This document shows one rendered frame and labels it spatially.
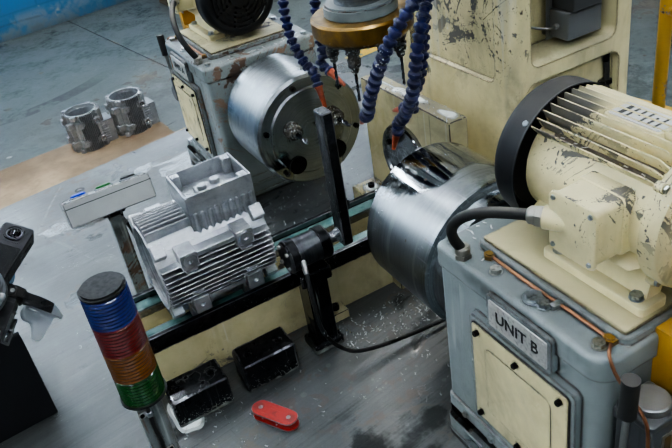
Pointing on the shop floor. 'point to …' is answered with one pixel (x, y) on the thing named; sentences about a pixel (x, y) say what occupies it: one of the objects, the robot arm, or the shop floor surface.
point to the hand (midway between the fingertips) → (15, 300)
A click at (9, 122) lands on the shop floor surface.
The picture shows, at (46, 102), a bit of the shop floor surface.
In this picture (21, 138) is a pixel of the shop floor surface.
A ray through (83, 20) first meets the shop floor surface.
